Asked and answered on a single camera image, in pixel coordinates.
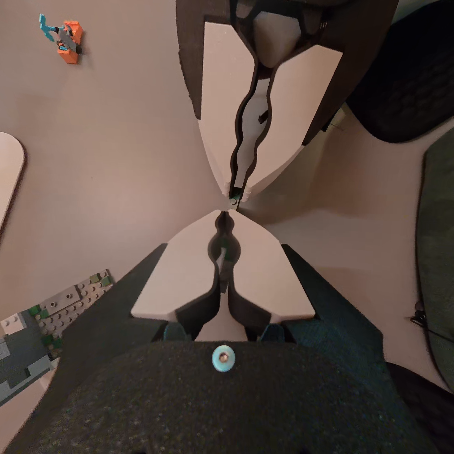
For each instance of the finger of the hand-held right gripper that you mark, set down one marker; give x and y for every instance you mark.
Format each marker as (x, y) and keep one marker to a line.
(298, 99)
(220, 88)

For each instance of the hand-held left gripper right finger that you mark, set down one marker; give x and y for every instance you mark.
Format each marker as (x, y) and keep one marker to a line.
(273, 280)

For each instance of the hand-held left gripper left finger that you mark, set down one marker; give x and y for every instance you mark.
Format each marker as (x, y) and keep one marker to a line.
(177, 280)

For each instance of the dark green plate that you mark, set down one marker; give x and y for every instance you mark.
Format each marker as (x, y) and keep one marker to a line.
(233, 201)

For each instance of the black mesh cushion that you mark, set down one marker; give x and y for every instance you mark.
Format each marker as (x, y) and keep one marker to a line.
(408, 88)

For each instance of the grey brick build on baseplate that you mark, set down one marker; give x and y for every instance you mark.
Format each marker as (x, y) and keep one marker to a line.
(64, 305)

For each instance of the orange brick mini build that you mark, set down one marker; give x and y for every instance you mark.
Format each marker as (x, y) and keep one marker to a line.
(71, 49)

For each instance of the dark cloth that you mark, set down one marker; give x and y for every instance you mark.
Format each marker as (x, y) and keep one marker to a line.
(429, 408)

